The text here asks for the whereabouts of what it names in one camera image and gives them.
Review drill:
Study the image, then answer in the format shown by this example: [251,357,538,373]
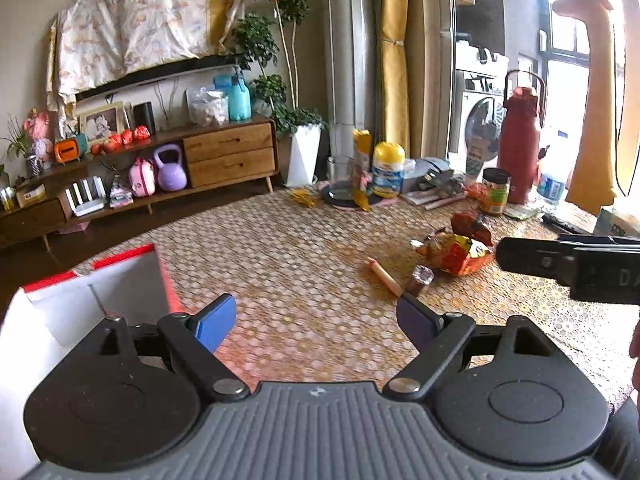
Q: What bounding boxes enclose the sausage stick snack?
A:
[367,258,404,298]

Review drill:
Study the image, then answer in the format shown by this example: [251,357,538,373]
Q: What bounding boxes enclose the orange yellow chip bag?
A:
[410,231,494,276]

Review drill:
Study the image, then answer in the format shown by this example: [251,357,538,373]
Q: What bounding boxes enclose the right hand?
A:
[628,316,640,406]

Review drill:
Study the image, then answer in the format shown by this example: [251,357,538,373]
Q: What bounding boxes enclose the tissue box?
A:
[593,206,640,237]

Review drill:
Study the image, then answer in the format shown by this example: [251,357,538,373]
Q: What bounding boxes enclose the black remote control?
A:
[541,214,589,235]

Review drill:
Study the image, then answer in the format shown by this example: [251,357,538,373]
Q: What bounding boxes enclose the giraffe plush toy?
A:
[552,0,617,216]

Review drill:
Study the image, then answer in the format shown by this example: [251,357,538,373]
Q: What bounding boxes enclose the green coaster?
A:
[503,204,539,221]

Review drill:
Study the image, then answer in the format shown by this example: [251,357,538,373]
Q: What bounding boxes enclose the clear plastic water bottle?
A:
[537,130,570,206]

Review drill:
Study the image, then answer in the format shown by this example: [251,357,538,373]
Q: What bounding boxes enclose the black lid glass jar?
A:
[480,168,511,216]

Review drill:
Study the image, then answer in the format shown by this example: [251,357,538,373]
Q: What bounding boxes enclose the red white cardboard box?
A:
[1,244,180,479]

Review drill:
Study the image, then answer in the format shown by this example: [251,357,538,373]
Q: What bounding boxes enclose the stack of papers and boxes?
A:
[400,157,465,210]

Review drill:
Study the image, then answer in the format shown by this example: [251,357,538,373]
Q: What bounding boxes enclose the large red thermos bottle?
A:
[498,70,547,205]

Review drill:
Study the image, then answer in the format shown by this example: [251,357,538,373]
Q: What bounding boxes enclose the purple kettlebell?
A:
[153,143,188,192]

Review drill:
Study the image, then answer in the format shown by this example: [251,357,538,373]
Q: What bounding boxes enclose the white router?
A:
[64,176,107,218]

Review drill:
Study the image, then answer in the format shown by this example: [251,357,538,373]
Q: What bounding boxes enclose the black round tray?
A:
[318,182,398,210]

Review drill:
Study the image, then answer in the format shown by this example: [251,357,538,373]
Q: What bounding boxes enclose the pink small bag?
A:
[129,157,155,197]

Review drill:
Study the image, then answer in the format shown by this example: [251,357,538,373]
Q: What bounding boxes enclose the tall gold clear packet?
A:
[350,129,372,211]

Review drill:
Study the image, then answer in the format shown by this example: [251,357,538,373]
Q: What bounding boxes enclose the small yellow wrapper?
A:
[290,188,321,208]

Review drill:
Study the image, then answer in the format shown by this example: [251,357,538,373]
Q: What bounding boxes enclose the yellow lid supplement bottle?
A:
[371,142,405,198]

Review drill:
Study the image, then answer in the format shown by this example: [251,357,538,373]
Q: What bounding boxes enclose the clear drinking glass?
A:
[328,155,352,193]

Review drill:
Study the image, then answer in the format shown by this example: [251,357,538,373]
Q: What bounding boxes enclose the wooden tv cabinet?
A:
[1,116,280,248]

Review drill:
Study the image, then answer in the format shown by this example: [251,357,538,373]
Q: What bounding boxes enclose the red apple ornaments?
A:
[90,126,151,156]

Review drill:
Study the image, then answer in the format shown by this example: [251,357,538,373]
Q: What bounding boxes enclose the orange alarm clock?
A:
[53,136,82,165]

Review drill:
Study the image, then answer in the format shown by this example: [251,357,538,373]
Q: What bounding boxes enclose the black speaker cylinder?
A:
[132,102,156,136]

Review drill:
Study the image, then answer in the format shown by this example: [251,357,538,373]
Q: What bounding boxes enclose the clear plastic bag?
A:
[186,86,229,127]

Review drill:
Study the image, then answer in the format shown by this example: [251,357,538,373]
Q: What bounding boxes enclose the framed photo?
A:
[79,102,125,145]

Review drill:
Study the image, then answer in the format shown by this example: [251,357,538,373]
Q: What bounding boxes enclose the washing machine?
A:
[447,40,508,174]

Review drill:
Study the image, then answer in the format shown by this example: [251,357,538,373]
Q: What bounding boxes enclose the teal spray bottle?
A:
[213,67,252,122]

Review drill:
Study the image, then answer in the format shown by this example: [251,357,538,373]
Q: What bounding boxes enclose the cloth covered television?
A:
[46,0,245,110]

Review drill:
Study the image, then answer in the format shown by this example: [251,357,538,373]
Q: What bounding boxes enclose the yellow curtain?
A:
[380,0,410,154]

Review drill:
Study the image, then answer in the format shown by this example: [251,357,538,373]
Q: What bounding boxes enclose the grey floor air conditioner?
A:
[322,0,376,157]

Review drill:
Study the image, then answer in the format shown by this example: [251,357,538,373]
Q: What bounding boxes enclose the potted green tree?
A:
[232,0,326,188]

